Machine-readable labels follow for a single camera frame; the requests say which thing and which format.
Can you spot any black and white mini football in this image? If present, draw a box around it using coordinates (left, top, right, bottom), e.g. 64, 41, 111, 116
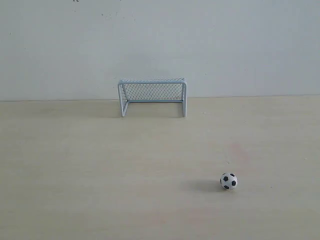
220, 172, 238, 190

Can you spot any small white toy goal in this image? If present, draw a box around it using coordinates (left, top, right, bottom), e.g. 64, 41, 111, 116
117, 77, 188, 117

